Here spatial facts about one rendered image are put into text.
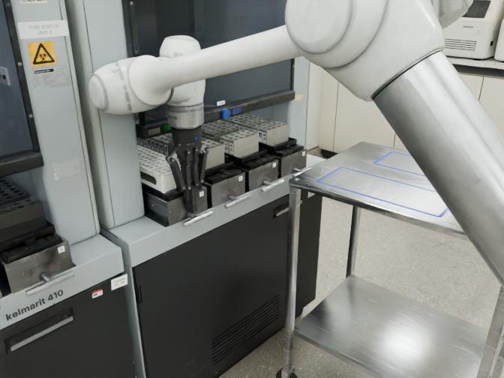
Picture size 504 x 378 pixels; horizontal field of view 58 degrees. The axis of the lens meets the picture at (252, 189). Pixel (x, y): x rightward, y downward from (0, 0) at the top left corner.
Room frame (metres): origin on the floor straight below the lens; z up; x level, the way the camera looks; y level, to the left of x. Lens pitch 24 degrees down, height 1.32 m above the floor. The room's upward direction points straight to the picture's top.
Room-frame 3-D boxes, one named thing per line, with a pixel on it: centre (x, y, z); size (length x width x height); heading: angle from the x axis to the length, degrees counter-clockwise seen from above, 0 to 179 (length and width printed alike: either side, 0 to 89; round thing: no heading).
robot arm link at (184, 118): (1.11, 0.16, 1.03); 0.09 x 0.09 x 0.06
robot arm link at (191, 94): (1.10, 0.17, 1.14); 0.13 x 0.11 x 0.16; 140
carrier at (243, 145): (1.39, 0.02, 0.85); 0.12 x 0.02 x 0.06; 135
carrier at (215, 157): (1.28, 0.13, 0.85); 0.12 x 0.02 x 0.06; 137
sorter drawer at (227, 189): (1.45, 0.30, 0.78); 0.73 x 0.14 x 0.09; 46
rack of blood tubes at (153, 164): (1.24, 0.31, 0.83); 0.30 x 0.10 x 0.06; 46
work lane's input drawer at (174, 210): (1.34, 0.40, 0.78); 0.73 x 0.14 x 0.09; 46
